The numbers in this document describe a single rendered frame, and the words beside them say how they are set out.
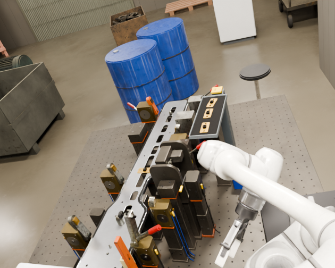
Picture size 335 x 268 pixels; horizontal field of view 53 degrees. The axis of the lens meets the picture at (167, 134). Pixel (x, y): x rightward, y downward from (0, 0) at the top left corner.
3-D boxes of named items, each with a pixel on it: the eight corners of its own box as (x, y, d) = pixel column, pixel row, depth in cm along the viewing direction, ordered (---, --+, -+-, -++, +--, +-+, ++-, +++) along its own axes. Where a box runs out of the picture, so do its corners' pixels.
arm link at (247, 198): (269, 196, 118) (263, 211, 119) (246, 184, 122) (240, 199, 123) (265, 198, 110) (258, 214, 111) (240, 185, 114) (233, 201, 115)
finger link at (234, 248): (233, 237, 124) (233, 237, 125) (225, 254, 125) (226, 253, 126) (240, 241, 123) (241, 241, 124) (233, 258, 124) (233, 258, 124)
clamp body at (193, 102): (202, 141, 232) (189, 96, 213) (218, 140, 228) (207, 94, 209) (200, 148, 227) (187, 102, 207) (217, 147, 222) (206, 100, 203)
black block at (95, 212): (109, 244, 179) (88, 207, 164) (125, 245, 176) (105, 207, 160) (105, 252, 175) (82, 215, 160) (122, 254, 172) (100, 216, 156)
